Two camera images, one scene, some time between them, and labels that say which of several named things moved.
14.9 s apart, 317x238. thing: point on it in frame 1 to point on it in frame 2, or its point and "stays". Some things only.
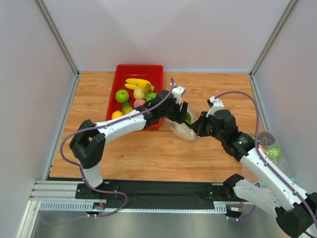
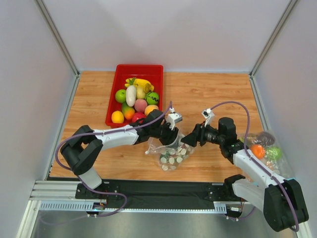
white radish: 184,131 to 131,93
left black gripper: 179,112 to 167,132
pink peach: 138,102 stays
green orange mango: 127,108 stays
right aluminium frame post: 290,7 stays
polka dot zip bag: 184,130 to 171,155
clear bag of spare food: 269,143 stays
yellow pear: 139,92 stays
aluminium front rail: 55,190 stays
